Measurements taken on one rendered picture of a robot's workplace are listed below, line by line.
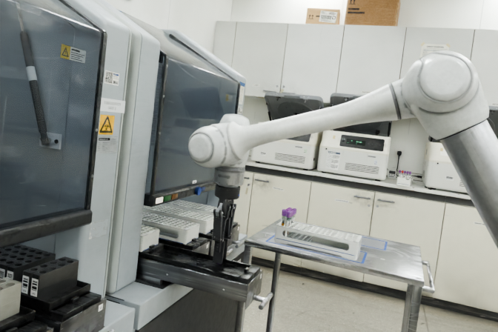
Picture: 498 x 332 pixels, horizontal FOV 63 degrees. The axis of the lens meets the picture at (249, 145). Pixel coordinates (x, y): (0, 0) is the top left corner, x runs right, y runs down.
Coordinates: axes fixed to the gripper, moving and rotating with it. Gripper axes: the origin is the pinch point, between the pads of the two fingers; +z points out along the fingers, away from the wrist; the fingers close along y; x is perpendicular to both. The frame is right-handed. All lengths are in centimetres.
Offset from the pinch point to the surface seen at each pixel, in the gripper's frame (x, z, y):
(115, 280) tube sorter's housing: -20.4, 6.6, 22.7
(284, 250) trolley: 14.6, 3.0, -22.7
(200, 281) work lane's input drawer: -0.6, 6.1, 11.3
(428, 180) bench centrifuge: 76, -11, -226
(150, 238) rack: -21.7, -0.3, 5.2
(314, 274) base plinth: -1, 82, -229
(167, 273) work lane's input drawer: -11.2, 6.3, 11.3
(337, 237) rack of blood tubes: 31.4, -3.8, -28.5
